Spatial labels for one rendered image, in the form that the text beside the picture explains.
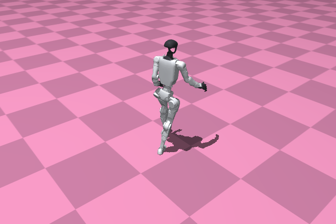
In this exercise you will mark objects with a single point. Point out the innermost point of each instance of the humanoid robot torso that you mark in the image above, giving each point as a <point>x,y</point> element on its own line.
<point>168,75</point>

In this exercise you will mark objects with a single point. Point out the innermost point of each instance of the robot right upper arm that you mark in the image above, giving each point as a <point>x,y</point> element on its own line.
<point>182,67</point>

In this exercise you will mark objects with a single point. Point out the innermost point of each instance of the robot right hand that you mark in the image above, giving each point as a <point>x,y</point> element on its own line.
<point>204,87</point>

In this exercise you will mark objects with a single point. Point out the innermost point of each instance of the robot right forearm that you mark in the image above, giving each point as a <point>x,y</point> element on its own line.
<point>192,82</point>

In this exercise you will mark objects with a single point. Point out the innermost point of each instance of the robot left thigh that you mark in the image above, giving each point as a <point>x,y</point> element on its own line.
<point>164,109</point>

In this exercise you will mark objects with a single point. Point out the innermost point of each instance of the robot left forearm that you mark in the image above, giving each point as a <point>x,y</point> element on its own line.
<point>156,82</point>

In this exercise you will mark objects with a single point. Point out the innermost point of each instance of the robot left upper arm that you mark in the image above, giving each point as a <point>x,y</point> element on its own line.
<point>156,68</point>

